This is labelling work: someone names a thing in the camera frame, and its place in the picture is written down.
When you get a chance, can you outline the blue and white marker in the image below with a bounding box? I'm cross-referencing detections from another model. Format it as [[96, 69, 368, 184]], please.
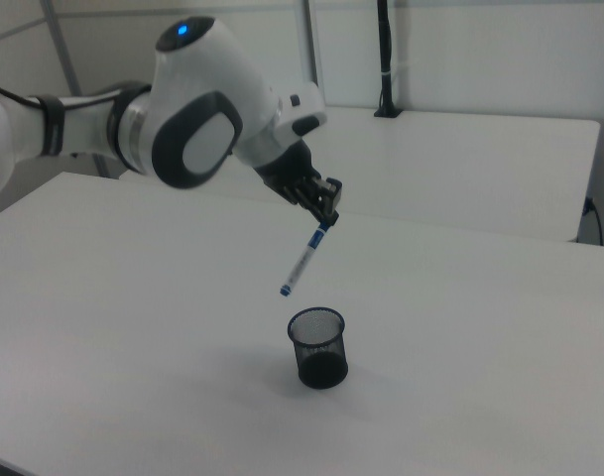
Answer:
[[278, 221, 332, 298]]

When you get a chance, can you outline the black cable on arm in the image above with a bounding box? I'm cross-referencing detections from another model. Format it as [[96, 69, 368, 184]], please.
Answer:
[[0, 77, 50, 108]]

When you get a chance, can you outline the black camera pole with base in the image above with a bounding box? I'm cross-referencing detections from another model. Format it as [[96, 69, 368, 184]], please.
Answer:
[[373, 0, 403, 119]]

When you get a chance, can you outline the black mesh pen cup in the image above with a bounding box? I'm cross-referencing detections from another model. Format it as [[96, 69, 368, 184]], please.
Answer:
[[287, 306, 351, 391]]

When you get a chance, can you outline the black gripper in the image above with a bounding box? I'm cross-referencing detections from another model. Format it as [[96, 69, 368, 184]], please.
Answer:
[[254, 140, 344, 227]]

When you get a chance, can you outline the black wall cable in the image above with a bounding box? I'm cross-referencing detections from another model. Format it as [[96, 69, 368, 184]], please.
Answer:
[[582, 196, 604, 246]]

